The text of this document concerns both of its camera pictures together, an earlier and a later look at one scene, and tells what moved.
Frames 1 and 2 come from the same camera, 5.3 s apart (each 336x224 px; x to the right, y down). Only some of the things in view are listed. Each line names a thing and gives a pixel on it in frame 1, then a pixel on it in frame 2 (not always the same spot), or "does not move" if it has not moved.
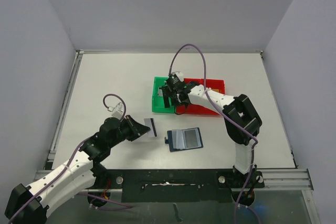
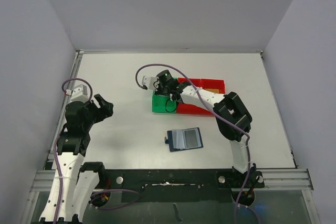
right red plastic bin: [213, 84] does not move
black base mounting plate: [175, 185] does not move
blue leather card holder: [184, 139] does not move
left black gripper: [136, 129] -> [105, 110]
